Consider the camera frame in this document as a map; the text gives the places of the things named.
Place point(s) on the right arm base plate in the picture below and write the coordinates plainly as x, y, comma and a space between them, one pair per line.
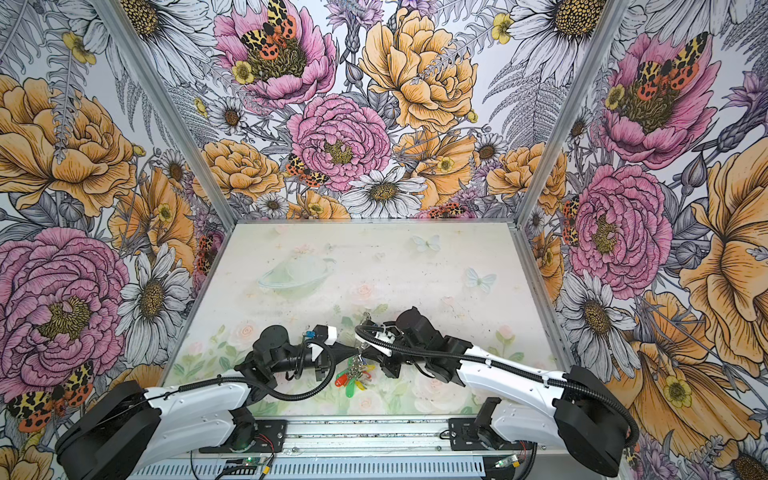
468, 434

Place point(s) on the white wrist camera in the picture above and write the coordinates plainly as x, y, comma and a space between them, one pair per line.
379, 338
326, 335

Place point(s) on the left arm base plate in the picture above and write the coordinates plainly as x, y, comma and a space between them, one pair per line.
259, 436

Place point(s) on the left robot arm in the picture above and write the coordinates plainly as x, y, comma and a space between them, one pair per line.
132, 426

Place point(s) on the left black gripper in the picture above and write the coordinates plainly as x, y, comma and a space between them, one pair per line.
322, 366

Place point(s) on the aluminium front rail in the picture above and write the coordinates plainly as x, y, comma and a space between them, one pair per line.
360, 435

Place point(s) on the green circuit board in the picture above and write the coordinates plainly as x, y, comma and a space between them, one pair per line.
249, 468

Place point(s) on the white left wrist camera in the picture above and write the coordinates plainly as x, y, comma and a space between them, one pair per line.
326, 335

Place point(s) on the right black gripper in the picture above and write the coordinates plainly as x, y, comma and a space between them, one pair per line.
386, 364

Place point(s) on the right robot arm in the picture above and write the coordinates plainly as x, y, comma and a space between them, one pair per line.
525, 407

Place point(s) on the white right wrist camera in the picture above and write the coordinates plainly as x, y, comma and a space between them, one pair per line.
379, 338

